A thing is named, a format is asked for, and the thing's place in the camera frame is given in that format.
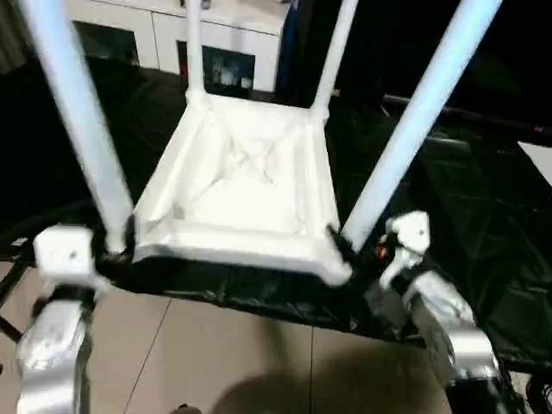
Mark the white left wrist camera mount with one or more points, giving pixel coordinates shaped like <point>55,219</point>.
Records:
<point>64,254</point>

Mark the black metal rail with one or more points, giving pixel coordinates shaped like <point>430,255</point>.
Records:
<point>474,116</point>

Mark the blue vertical panel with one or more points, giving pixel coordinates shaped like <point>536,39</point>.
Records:
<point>293,43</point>

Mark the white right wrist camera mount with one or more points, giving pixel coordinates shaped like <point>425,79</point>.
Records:
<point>409,233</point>

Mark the white plastic table leg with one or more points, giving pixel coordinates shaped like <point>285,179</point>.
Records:
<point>409,129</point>
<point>77,121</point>
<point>195,47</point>
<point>334,56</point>

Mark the small white jar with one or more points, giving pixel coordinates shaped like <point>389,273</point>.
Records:
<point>246,82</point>

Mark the white flat board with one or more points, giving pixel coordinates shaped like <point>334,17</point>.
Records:
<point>539,157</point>

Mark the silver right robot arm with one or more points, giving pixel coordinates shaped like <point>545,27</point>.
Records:
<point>457,315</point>

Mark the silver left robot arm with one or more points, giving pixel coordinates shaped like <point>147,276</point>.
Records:
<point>52,345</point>

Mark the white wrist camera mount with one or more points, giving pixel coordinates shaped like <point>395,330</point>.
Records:
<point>64,254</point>
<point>409,233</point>

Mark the dark left robot foot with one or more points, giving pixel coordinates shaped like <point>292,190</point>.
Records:
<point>187,409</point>

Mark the black work mat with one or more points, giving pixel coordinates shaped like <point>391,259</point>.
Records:
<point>453,215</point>

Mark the black folding chair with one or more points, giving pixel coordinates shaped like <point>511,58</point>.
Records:
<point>10,302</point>

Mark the white glass-door cabinet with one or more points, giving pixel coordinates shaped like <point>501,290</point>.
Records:
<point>151,26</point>

